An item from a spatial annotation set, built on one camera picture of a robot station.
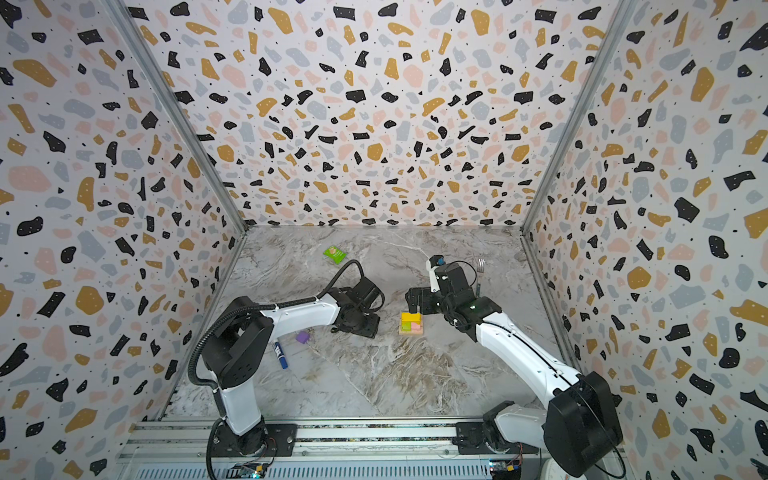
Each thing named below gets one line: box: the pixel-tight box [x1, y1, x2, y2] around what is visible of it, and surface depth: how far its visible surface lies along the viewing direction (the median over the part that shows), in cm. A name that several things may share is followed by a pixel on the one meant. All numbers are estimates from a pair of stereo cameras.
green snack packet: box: [323, 245, 348, 265], surface depth 115 cm
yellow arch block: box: [401, 312, 421, 325], surface depth 94 cm
